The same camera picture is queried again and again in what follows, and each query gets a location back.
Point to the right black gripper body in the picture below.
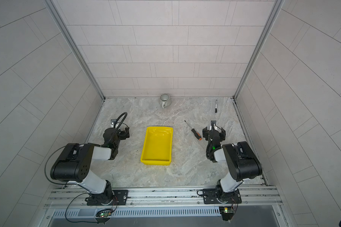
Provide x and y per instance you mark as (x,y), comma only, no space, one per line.
(207,133)

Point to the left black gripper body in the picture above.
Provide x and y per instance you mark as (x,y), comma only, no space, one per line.
(121,136)

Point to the orange black handled screwdriver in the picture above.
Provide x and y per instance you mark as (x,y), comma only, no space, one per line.
(196,134)

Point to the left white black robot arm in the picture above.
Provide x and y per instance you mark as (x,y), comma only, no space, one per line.
(73,166)

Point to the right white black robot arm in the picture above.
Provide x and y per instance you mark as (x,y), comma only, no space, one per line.
(241,161)

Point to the yellow plastic bin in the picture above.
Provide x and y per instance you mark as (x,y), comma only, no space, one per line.
(157,146)

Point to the ribbed grey ceramic cup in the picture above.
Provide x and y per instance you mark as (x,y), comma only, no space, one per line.
(165,100)

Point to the right circuit board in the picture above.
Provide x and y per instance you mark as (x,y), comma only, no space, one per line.
(227,213)

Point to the left green circuit board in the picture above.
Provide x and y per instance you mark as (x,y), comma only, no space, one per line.
(106,213)

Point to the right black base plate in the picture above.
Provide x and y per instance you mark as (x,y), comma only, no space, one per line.
(217,196)

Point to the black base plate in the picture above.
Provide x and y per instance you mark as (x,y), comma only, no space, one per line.
(107,198)
(217,196)

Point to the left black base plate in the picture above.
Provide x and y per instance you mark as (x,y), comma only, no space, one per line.
(107,198)

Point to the aluminium mounting rail frame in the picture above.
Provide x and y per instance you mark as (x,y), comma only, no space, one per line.
(165,207)

